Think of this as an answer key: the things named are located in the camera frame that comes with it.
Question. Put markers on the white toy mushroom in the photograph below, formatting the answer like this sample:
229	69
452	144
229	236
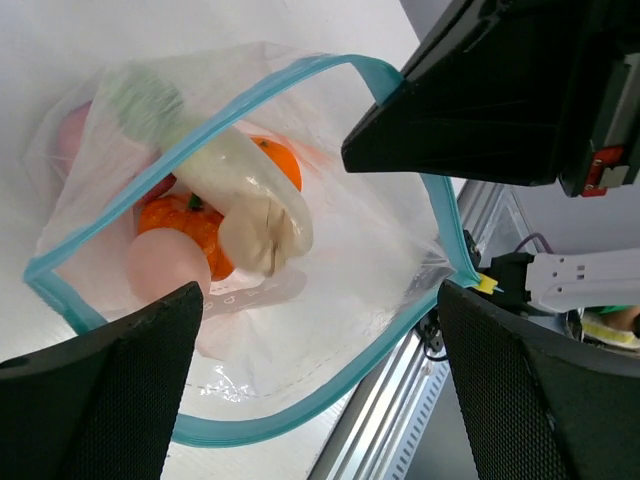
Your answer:
256	236

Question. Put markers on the pink toy egg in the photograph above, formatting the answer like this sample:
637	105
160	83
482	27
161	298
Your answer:
161	260

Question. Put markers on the clear zip top bag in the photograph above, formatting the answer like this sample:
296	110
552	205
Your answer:
271	352

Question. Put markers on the aluminium table edge rail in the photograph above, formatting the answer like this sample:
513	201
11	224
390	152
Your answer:
363	442

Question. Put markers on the purple toy onion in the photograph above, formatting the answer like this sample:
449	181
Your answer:
68	143

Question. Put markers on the orange toy fruit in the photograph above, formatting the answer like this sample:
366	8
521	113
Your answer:
282	157

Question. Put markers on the orange toy pumpkin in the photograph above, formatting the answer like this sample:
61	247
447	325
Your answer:
190	215

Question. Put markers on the white slotted cable duct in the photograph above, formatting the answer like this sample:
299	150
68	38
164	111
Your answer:
421	406

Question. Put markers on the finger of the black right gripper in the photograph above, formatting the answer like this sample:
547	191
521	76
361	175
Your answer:
482	98

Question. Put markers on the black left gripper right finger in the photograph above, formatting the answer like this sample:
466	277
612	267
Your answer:
537	404

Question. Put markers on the white toy radish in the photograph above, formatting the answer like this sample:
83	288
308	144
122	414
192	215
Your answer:
228	168

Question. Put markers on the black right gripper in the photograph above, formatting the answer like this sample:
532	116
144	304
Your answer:
598	148

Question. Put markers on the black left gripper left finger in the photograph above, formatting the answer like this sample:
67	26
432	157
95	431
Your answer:
102	405

